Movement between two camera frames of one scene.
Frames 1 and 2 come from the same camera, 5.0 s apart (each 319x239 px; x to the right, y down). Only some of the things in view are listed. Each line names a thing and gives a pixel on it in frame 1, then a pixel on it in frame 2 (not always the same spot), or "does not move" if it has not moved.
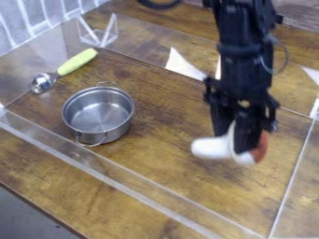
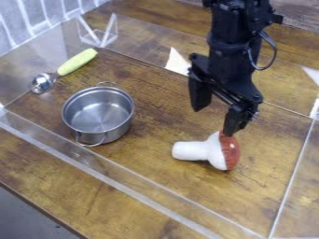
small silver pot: (98, 113) does not move
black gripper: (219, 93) to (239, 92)
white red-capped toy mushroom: (218, 147) to (219, 149)
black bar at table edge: (278, 19) does not move
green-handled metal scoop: (43, 81) does not move
